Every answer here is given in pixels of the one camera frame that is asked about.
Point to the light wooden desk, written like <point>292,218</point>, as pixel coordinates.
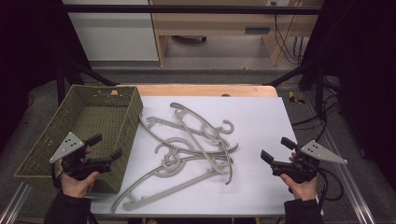
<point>211,23</point>

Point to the wooden table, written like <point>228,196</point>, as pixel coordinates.
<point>193,90</point>

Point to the grey plastic clothes hanger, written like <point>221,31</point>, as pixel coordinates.
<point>232,123</point>
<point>162,192</point>
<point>165,121</point>

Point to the white cabinet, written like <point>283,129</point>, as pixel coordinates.
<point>115,34</point>

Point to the black metal stand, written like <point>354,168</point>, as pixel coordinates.
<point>319,90</point>
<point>60,84</point>

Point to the person's right hand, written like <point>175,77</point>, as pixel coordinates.
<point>303,190</point>

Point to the aluminium rail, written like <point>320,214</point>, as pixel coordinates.
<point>14,203</point>
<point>351,186</point>

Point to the white table mat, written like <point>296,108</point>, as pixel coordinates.
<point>264,124</point>

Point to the black curtain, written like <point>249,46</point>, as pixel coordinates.
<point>28,46</point>
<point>367,62</point>

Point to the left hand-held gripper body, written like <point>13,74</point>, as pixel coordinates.
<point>67,148</point>

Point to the person's left hand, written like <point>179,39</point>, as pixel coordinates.
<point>77,186</point>

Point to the yellow and black floor marker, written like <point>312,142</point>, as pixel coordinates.
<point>292,97</point>

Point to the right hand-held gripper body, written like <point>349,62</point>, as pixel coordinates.
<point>320,152</point>

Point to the olive green woven basket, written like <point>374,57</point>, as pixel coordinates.
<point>93,118</point>

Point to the black horizontal frame bar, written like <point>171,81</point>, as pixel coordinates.
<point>186,9</point>

